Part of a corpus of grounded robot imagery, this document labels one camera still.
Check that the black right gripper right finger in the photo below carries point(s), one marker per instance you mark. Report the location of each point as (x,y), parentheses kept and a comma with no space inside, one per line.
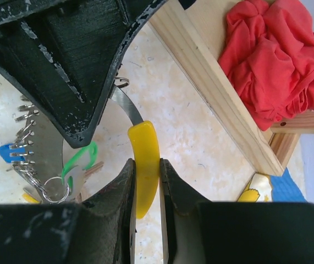
(197,230)

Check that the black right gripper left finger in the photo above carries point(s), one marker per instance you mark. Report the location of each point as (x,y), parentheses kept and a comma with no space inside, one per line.
(98,230)

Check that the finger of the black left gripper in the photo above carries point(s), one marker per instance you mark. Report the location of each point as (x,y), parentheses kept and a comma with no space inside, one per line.
(64,55)

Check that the steel key organizer yellow handle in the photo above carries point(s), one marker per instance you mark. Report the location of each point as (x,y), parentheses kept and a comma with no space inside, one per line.
(44,159)

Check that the blue pikachu cloth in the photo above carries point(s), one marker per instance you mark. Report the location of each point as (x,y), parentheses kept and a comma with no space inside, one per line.
(268,188)

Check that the silver key yellow tag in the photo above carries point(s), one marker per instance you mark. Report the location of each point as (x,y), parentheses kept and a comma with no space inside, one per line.
(30,195)

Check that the blue key tag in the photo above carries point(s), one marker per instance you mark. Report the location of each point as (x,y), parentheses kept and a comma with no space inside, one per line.
(10,155)

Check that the wooden clothes rack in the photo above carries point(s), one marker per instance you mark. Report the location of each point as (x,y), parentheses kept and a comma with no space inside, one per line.
(195,38)

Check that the red crumpled cloth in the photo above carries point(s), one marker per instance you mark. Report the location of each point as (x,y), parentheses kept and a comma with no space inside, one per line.
(269,59)

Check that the green key tag on ring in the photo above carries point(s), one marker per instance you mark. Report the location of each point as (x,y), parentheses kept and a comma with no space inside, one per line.
(74,170)

